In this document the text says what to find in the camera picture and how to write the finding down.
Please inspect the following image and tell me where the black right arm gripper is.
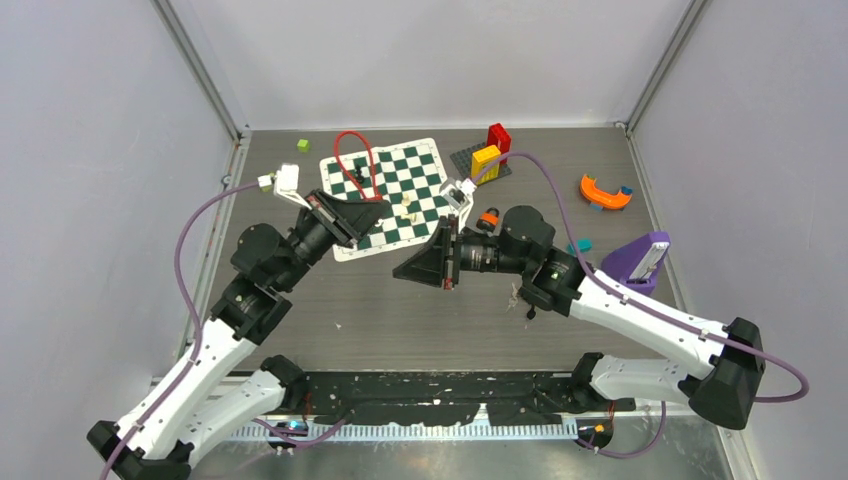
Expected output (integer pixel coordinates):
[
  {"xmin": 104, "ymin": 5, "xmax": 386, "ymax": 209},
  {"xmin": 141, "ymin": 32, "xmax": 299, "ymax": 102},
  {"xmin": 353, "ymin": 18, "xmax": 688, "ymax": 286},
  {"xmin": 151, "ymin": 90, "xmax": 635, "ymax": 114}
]
[{"xmin": 395, "ymin": 214, "xmax": 532, "ymax": 290}]

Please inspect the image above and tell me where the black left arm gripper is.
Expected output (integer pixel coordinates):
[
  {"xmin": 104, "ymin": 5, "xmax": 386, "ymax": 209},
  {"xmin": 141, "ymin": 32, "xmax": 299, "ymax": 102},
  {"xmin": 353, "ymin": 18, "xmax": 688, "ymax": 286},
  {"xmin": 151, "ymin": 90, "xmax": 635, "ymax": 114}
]
[{"xmin": 276, "ymin": 188, "xmax": 391, "ymax": 292}]

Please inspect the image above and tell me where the red cable with plug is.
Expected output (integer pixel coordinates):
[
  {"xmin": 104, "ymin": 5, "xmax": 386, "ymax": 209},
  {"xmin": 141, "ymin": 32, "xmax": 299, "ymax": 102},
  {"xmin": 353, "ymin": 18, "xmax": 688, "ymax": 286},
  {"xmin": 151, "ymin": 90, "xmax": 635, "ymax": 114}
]
[{"xmin": 332, "ymin": 130, "xmax": 386, "ymax": 203}]

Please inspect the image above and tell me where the yellow black key fob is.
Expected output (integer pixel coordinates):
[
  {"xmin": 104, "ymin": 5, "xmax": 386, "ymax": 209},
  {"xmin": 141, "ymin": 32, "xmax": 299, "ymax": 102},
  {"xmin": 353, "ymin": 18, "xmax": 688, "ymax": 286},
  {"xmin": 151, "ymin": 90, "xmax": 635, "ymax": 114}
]
[{"xmin": 506, "ymin": 283, "xmax": 537, "ymax": 321}]

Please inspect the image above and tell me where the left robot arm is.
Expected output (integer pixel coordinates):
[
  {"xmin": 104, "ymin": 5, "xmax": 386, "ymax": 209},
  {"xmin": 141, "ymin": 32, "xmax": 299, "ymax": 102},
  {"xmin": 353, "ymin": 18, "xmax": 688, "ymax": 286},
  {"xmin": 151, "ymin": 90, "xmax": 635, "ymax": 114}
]
[{"xmin": 87, "ymin": 190, "xmax": 390, "ymax": 479}]

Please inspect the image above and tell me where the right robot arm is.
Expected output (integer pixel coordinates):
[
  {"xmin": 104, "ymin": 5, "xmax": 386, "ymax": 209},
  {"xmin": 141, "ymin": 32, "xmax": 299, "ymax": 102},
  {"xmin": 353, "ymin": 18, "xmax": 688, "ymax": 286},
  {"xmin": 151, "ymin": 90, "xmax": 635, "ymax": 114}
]
[{"xmin": 392, "ymin": 205, "xmax": 765, "ymax": 430}]

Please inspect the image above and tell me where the green white chess mat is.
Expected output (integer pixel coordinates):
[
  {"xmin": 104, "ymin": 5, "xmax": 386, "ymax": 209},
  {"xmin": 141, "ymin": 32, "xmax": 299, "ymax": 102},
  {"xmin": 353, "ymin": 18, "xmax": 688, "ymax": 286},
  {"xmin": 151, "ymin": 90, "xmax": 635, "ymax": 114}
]
[{"xmin": 333, "ymin": 138, "xmax": 453, "ymax": 262}]

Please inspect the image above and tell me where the dark grey building baseplate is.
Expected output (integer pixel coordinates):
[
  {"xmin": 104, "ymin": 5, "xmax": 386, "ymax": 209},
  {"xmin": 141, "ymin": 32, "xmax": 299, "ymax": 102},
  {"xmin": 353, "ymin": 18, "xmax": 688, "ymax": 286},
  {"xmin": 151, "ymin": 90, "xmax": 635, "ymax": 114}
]
[{"xmin": 450, "ymin": 143, "xmax": 512, "ymax": 186}]

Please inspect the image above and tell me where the yellow building block tower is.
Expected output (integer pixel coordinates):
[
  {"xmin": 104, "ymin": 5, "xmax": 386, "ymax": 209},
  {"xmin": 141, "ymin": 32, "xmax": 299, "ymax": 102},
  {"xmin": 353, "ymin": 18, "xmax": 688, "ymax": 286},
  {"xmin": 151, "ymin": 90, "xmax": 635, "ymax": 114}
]
[{"xmin": 471, "ymin": 145, "xmax": 501, "ymax": 185}]

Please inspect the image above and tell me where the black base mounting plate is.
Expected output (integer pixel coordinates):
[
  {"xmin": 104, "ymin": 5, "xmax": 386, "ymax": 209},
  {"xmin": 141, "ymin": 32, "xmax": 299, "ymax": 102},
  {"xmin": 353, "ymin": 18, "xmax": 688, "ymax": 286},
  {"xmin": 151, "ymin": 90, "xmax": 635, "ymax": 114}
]
[{"xmin": 277, "ymin": 371, "xmax": 635, "ymax": 426}]

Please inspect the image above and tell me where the red building block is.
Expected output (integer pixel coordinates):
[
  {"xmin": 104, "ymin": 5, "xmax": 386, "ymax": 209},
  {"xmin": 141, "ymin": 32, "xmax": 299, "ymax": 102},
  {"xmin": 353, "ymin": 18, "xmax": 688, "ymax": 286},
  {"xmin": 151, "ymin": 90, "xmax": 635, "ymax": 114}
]
[{"xmin": 487, "ymin": 123, "xmax": 512, "ymax": 153}]

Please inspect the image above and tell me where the teal cube block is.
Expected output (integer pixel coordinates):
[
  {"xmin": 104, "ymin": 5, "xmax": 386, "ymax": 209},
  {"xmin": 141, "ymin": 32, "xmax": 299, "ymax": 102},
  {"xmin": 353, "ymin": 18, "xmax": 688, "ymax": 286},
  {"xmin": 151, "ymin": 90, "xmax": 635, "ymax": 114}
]
[{"xmin": 566, "ymin": 238, "xmax": 593, "ymax": 255}]

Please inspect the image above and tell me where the orange curved toy track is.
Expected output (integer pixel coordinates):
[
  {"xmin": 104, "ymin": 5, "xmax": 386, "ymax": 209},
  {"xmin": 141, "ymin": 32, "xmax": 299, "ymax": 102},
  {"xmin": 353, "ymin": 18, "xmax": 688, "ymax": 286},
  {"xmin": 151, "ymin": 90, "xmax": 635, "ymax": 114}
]
[{"xmin": 579, "ymin": 174, "xmax": 633, "ymax": 211}]

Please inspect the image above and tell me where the purple white device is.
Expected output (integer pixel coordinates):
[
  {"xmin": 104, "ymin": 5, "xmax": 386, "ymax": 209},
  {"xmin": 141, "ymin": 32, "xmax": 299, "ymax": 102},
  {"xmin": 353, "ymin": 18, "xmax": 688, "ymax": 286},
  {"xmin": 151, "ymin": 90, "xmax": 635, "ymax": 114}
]
[{"xmin": 600, "ymin": 231, "xmax": 671, "ymax": 296}]

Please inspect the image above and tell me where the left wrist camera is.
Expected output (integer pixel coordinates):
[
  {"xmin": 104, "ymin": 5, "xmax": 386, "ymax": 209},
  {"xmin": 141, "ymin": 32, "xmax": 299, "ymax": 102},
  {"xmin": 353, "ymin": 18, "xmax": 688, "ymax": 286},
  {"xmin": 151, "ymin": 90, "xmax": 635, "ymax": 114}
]
[{"xmin": 257, "ymin": 163, "xmax": 311, "ymax": 210}]

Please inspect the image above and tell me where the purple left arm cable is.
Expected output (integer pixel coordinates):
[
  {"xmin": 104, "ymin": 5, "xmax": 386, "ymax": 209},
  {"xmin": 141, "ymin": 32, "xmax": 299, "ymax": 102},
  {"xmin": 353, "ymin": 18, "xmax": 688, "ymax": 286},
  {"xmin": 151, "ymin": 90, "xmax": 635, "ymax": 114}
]
[{"xmin": 99, "ymin": 180, "xmax": 266, "ymax": 480}]

